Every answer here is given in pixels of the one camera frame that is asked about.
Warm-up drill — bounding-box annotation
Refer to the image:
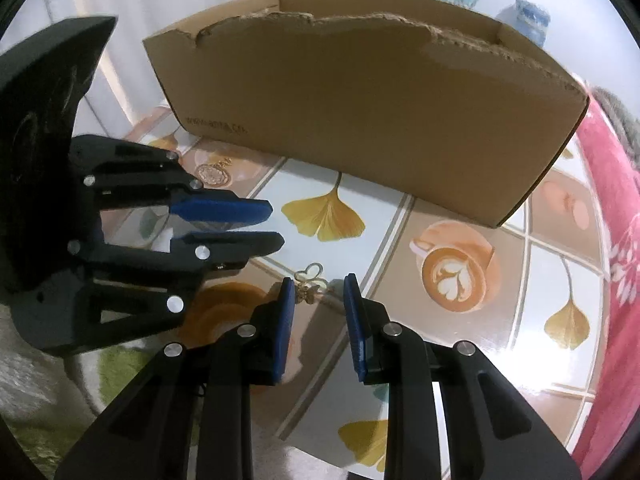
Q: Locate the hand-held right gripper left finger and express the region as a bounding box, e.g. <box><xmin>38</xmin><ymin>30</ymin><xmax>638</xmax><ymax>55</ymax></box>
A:
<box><xmin>54</xmin><ymin>276</ymin><xmax>297</xmax><ymax>480</ymax></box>

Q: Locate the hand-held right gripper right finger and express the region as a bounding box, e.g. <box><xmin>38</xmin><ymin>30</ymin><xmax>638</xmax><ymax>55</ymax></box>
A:
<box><xmin>343</xmin><ymin>272</ymin><xmax>583</xmax><ymax>480</ymax></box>

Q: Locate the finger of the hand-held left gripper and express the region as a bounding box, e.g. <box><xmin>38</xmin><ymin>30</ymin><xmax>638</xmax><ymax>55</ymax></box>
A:
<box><xmin>15</xmin><ymin>230</ymin><xmax>287</xmax><ymax>357</ymax></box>
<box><xmin>70</xmin><ymin>134</ymin><xmax>274</xmax><ymax>226</ymax></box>

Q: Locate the brown cardboard box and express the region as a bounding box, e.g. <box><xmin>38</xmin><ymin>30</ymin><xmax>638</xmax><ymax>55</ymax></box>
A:
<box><xmin>142</xmin><ymin>0</ymin><xmax>591</xmax><ymax>227</ymax></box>

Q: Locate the round gold filigree pendant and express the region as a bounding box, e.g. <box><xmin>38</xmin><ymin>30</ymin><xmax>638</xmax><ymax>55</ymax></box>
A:
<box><xmin>195</xmin><ymin>157</ymin><xmax>233</xmax><ymax>186</ymax></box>

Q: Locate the tile print table cover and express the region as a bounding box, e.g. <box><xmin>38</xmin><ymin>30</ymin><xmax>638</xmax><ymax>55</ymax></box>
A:
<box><xmin>100</xmin><ymin>105</ymin><xmax>618</xmax><ymax>480</ymax></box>

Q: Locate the white and green fluffy cloth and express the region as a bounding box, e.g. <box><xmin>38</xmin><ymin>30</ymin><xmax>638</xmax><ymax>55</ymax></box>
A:
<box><xmin>0</xmin><ymin>310</ymin><xmax>166</xmax><ymax>466</ymax></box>

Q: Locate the pink floral blanket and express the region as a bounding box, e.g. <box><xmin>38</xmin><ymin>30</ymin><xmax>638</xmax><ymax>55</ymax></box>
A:
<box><xmin>570</xmin><ymin>102</ymin><xmax>640</xmax><ymax>471</ymax></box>

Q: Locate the grey green blanket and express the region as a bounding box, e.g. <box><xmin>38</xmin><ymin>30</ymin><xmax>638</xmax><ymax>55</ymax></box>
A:
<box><xmin>590</xmin><ymin>87</ymin><xmax>640</xmax><ymax>161</ymax></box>

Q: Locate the blue water dispenser bottle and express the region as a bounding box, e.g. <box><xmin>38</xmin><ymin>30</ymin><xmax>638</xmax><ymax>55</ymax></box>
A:
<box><xmin>510</xmin><ymin>0</ymin><xmax>551</xmax><ymax>43</ymax></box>

